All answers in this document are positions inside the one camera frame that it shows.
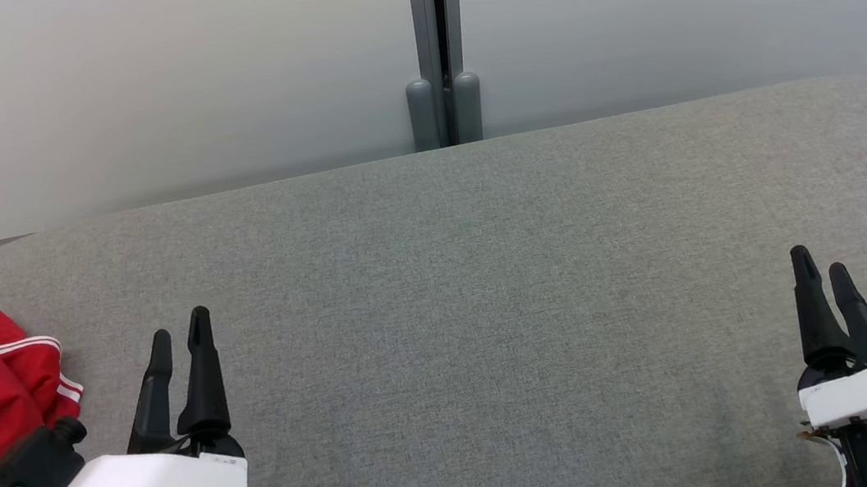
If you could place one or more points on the grey partition post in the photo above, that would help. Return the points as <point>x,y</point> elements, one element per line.
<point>436,11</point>

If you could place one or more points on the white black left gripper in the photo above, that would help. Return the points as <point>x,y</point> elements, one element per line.
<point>156,480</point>

